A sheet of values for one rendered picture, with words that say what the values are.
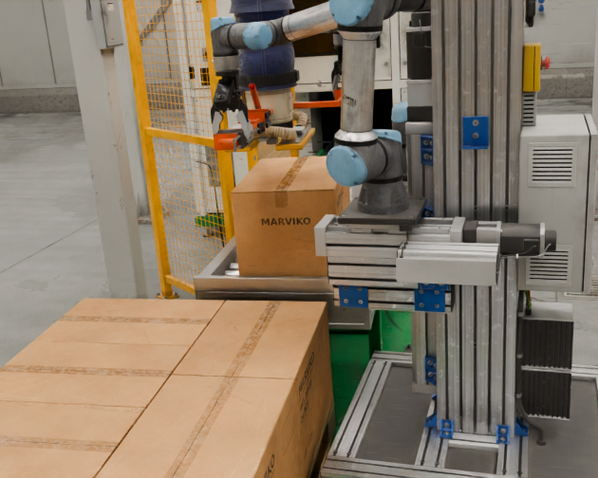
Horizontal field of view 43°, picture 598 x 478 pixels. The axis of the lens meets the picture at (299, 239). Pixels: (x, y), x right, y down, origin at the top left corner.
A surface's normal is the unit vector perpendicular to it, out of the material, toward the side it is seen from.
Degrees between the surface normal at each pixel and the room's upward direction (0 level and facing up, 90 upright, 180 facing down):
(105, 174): 90
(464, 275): 90
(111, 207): 90
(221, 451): 0
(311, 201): 90
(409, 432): 0
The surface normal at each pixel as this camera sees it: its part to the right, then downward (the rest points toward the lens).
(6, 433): -0.07, -0.95
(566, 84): -0.29, 0.32
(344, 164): -0.60, 0.40
